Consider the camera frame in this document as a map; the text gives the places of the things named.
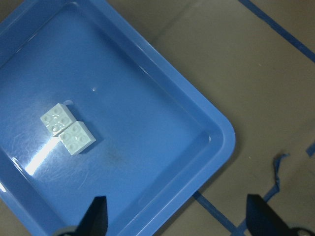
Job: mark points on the blue plastic tray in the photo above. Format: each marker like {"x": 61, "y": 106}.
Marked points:
{"x": 158, "y": 139}

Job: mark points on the white block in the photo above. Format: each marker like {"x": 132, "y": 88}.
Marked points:
{"x": 76, "y": 138}
{"x": 57, "y": 119}

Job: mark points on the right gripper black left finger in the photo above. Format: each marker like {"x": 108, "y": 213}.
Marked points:
{"x": 95, "y": 220}

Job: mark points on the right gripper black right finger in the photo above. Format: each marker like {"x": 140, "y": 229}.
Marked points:
{"x": 261, "y": 220}

